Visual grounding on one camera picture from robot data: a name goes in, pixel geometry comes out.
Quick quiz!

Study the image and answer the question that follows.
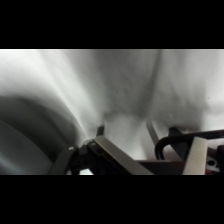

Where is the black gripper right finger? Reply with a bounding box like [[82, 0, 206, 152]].
[[181, 136, 210, 175]]

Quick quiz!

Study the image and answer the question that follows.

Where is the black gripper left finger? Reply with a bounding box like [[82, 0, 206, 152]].
[[47, 135, 155, 175]]

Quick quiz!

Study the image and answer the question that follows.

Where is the black bowl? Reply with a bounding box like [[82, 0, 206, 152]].
[[0, 95, 86, 175]]

